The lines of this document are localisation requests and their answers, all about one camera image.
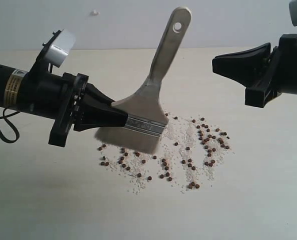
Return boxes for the white paint brush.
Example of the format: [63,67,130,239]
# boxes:
[95,6,192,154]

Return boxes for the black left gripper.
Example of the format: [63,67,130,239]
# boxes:
[22,57,128,147]

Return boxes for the scattered rice and brown pellets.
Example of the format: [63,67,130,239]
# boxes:
[96,112,231,195]

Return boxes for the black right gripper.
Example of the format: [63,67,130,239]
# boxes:
[211,33,297,108]

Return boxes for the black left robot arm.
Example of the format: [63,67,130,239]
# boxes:
[0,60,128,147]

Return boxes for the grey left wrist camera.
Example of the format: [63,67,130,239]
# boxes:
[43,29,76,68]

